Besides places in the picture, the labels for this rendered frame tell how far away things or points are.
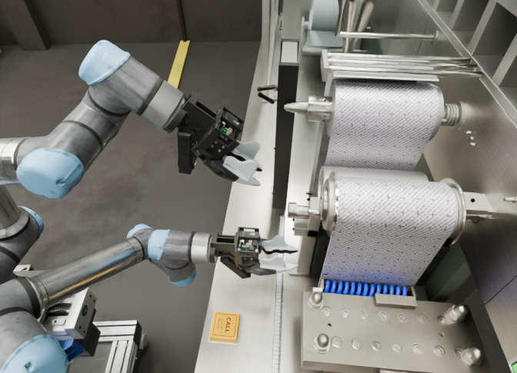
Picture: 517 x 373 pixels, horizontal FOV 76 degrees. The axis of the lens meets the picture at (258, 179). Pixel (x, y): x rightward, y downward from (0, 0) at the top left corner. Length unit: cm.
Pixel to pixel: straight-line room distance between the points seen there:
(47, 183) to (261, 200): 81
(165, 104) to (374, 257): 56
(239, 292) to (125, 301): 120
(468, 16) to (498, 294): 71
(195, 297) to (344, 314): 129
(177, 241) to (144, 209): 167
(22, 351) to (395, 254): 73
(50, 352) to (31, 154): 34
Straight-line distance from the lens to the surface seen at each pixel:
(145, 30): 486
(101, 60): 58
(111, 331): 182
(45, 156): 56
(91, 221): 256
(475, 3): 113
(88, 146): 59
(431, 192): 77
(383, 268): 87
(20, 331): 74
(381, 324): 89
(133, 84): 57
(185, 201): 247
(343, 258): 82
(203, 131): 60
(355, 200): 71
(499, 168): 83
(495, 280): 83
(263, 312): 99
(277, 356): 95
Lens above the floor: 181
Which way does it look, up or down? 45 degrees down
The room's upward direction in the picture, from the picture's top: straight up
